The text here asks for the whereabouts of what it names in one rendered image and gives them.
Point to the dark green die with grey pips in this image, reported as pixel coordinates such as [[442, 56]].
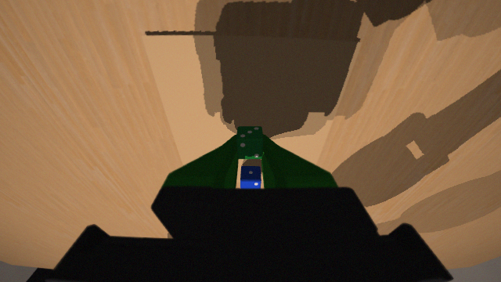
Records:
[[249, 141]]

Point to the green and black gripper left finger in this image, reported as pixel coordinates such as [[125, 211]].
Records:
[[209, 169]]

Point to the blue die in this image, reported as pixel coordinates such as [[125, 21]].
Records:
[[250, 177]]

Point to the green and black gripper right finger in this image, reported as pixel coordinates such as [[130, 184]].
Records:
[[290, 170]]

